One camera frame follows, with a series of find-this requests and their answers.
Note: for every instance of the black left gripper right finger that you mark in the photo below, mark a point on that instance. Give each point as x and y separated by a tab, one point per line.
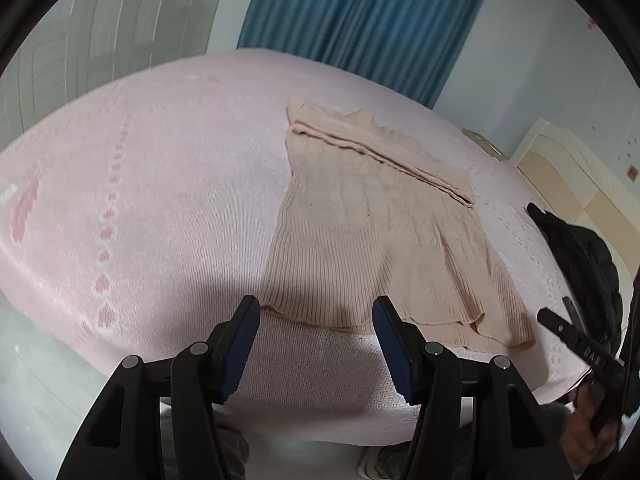
510	439

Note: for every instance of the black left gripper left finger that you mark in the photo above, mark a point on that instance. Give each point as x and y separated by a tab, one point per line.
120	436

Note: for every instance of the beige knitted sweater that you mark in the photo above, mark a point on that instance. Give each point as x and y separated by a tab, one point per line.
369	213

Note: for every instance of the right hand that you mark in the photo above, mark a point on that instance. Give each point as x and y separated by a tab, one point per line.
580	447

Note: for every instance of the black jacket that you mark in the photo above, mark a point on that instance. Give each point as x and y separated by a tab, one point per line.
594	303

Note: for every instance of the cream and tan headboard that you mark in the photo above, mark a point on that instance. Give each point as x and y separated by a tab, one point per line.
578	188

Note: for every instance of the pink bed cover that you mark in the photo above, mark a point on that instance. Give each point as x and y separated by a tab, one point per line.
135	218

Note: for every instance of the beige bedside table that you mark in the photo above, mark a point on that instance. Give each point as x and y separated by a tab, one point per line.
484	144

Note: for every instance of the blue curtain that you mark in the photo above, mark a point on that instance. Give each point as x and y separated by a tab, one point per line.
409	46

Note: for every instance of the white wardrobe with flower stickers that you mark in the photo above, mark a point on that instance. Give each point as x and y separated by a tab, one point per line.
80	45

